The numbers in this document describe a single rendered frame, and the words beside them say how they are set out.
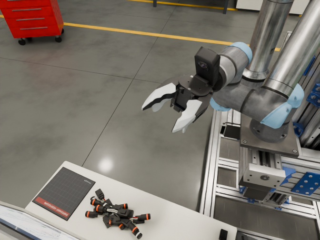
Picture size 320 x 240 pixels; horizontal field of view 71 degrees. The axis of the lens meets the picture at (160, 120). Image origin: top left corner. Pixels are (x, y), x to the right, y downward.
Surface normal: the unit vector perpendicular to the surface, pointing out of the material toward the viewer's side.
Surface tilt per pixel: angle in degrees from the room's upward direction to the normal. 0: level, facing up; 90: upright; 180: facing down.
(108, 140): 0
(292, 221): 0
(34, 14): 90
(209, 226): 0
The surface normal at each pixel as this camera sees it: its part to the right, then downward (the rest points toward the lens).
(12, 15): 0.18, 0.70
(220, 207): 0.00, -0.70
